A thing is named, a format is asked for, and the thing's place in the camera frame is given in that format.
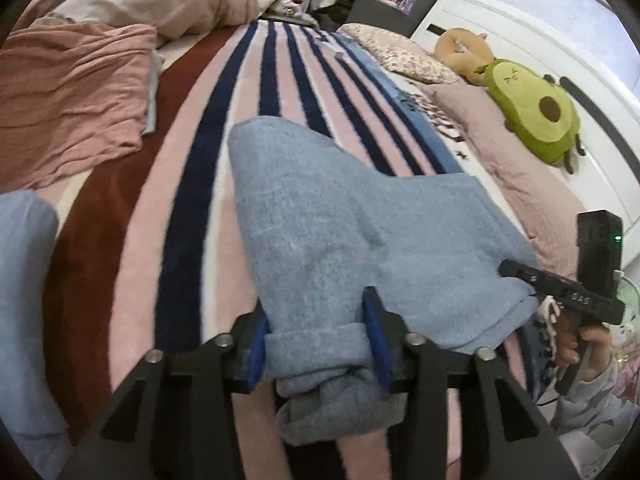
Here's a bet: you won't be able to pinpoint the green avocado plush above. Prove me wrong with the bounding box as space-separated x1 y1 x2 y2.
475 58 586 174

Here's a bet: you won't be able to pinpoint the pink ribbed pillow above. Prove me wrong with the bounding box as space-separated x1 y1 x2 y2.
424 84 586 280

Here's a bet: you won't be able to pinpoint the grey-blue pants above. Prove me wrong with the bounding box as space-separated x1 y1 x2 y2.
228 117 538 445

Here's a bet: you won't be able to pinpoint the person's right hand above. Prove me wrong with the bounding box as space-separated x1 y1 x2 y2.
542 297 613 382

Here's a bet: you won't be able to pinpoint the pink folded cloth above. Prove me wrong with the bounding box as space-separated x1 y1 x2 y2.
1 23 156 192

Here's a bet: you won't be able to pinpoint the white headboard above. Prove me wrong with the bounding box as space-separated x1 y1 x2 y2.
411 0 640 266

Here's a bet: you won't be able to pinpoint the striped fleece blanket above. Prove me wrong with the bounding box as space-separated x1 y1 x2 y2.
41 19 532 480

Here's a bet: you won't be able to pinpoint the small white remote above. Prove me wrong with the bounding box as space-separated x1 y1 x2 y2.
326 44 344 60

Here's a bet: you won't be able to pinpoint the floral pillow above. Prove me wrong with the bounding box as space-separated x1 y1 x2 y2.
337 23 462 84

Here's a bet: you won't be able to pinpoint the folded light blue clothes stack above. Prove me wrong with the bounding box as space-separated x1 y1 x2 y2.
1 191 73 479

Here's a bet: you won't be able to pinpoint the white printed bed sheet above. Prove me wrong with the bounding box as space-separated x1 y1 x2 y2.
387 73 510 214

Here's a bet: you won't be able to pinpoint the tan donut plush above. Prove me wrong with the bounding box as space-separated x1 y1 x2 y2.
434 27 495 86

